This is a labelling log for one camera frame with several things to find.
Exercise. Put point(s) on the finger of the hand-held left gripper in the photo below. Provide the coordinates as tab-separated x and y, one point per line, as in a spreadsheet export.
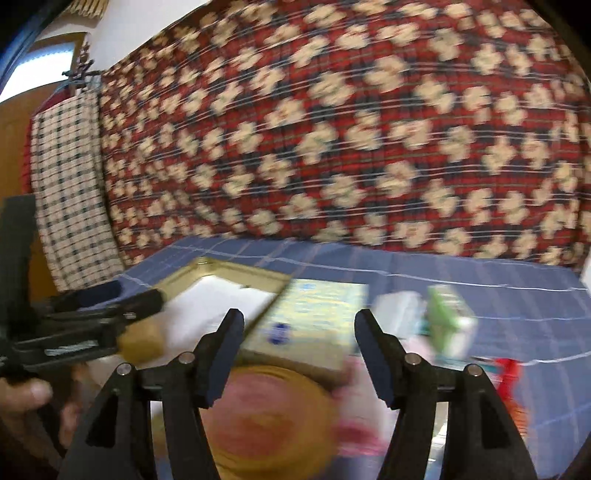
138	302
99	293

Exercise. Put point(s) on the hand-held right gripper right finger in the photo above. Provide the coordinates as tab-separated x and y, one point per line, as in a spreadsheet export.
376	364

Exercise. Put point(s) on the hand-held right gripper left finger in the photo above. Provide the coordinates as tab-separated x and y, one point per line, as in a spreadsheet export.
222	369

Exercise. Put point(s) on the gold tin box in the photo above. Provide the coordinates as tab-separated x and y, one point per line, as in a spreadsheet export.
258	272

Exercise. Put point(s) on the person's left hand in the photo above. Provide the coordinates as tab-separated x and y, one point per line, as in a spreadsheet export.
25	397

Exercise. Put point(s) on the tan round object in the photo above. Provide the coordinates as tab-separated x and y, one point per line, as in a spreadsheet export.
143	344

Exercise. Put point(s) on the white sponge with black stripe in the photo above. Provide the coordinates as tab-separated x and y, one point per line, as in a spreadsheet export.
399	311

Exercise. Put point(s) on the white sheet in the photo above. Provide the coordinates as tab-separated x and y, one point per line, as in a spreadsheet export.
217	295

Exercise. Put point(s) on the pale yellow tissue pack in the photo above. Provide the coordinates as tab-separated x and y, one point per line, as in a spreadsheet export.
314	318

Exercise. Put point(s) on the green packet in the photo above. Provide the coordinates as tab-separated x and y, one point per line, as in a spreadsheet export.
450	318

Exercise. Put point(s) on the beige checked cloth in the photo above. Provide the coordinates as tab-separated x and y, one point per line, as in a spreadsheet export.
69	184

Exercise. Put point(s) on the wooden door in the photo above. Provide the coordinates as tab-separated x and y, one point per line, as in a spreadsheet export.
18	138

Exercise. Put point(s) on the red plastic item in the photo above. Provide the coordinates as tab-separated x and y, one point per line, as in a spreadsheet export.
508	383

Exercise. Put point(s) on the blue plaid bed sheet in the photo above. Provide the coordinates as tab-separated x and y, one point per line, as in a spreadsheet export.
521	314

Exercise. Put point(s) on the window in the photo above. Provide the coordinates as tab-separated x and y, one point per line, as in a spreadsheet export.
41	69

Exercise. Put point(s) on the dark hanger hook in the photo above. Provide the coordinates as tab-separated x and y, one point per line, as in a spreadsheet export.
81	76

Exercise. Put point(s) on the red plaid bear blanket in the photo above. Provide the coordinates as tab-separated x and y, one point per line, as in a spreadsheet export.
323	129

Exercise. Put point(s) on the yellow fringe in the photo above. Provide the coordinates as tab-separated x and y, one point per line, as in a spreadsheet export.
90	7

